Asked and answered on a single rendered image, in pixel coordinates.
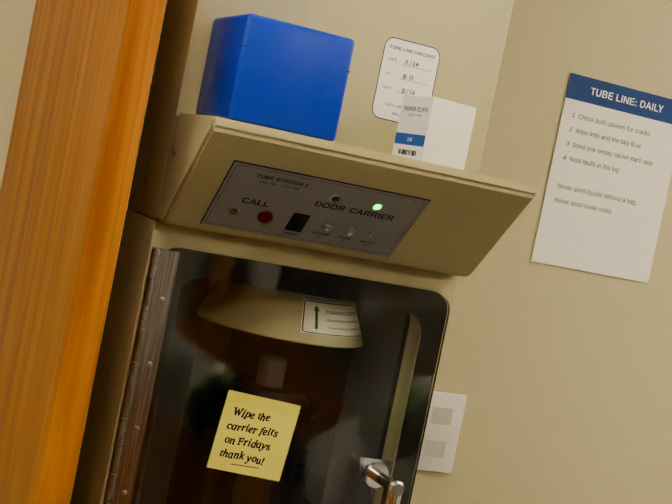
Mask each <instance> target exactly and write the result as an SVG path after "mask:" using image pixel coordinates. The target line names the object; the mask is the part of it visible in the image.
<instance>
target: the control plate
mask: <svg viewBox="0 0 672 504"><path fill-rule="evenodd" d="M332 195H340V196H341V200H340V201H339V202H336V203H333V202H331V201H330V197H331V196H332ZM430 201H431V200H428V199H423V198H419V197H414V196H409V195H404V194H399V193H394V192H389V191H384V190H379V189H374V188H369V187H365V186H360V185H355V184H350V183H345V182H340V181H335V180H330V179H325V178H320V177H316V176H311V175H306V174H301V173H296V172H291V171H286V170H281V169H276V168H271V167H266V166H262V165H257V164H252V163H247V162H242V161H237V160H234V162H233V164H232V165H231V167H230V169H229V171H228V173H227V174H226V176H225V178H224V180H223V182H222V184H221V185H220V187H219V189H218V191H217V193H216V195H215V196H214V198H213V200H212V202H211V204H210V206H209V207H208V209H207V211H206V213H205V215H204V216H203V218H202V220H201V222H200V223H202V224H208V225H213V226H219V227H225V228H230V229H236V230H241V231H247V232H252V233H258V234H263V235H269V236H275V237H280V238H286V239H291V240H297V241H302V242H308V243H314V244H319V245H325V246H330V247H336V248H341V249H347V250H352V251H358V252H364V253H369V254H375V255H380V256H386V257H389V256H390V255H391V254H392V252H393V251H394V250H395V248H396V247H397V245H398V244H399V243H400V241H401V240H402V239H403V237H404V236H405V235H406V233H407V232H408V231H409V229H410V228H411V226H412V225H413V224H414V222H415V221H416V220H417V218H418V217H419V216H420V214H421V213H422V212H423V210H424V209H425V207H426V206H427V205H428V203H429V202H430ZM375 203H381V204H382V205H383V208H382V209H381V210H378V211H374V210H372V205H373V204H375ZM230 207H238V208H239V209H240V211H239V213H238V214H235V215H232V214H229V213H228V209H229V208H230ZM263 211H269V212H271V213H272V214H273V219H272V220H271V221H270V222H268V223H261V222H259V221H258V219H257V215H258V214H259V213H260V212H263ZM294 213H300V214H305V215H310V218H309V220H308V221H307V223H306V224H305V226H304V227H303V229H302V231H301V232H296V231H290V230H285V227H286V225H287V224H288V222H289V221H290V219H291V217H292V216H293V214H294ZM324 223H329V224H330V225H331V227H330V229H329V231H325V230H324V229H322V228H321V226H322V225H323V224H324ZM350 227H352V228H353V229H355V231H354V232H353V235H351V236H349V235H348V234H347V233H345V230H346V228H350ZM370 232H376V233H377V234H378V235H377V237H376V239H375V240H372V239H371V238H369V237H368V234H369V233H370Z"/></svg>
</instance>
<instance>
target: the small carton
mask: <svg viewBox="0 0 672 504"><path fill-rule="evenodd" d="M476 109H477V108H475V107H471V106H467V105H463V104H459V103H456V102H452V101H448V100H444V99H440V98H436V97H427V96H414V95H404V97H403V102H402V107H401V112H400V117H399V122H398V126H397V131H396V136H395V141H394V146H393V151H392V155H397V156H401V157H406V158H410V159H415V160H420V161H424V162H429V163H433V164H438V165H443V166H447V167H452V168H456V169H461V170H464V167H465V162H466V158H467V153H468V148H469V143H470V138H471V133H472V129H473V124H474V119H475V114H476Z"/></svg>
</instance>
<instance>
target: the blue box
mask: <svg viewBox="0 0 672 504"><path fill-rule="evenodd" d="M207 49H208V52H207V58H206V63H205V68H204V73H203V78H202V83H201V88H200V93H199V99H198V104H197V109H196V114H198V115H208V116H217V117H222V118H226V119H231V120H236V121H240V122H245V123H249V124H254V125H259V126H263V127H268V128H272V129H277V130H282V131H286V132H291V133H295V134H300V135H305V136H309V137H314V138H318V139H323V140H328V141H334V140H335V138H336V134H337V129H338V124H339V119H340V114H341V109H342V104H343V99H344V94H345V89H346V84H347V79H348V74H349V73H350V71H349V69H350V64H351V59H352V54H353V49H354V40H352V39H350V38H346V37H342V36H338V35H334V34H331V33H327V32H323V31H319V30H315V29H311V28H307V27H303V26H299V25H295V24H291V23H288V22H284V21H280V20H276V19H272V18H268V17H264V16H260V15H256V14H252V13H249V14H242V15H235V16H228V17H222V18H216V19H215V20H214V22H213V27H212V32H211V37H210V42H209V47H208V48H207Z"/></svg>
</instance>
